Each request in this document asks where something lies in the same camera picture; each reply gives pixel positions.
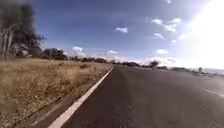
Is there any distant row of trees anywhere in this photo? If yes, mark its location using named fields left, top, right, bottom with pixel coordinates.
left=41, top=47, right=204, bottom=72

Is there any tall dark tree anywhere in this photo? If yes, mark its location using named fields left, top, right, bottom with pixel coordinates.
left=0, top=1, right=44, bottom=61

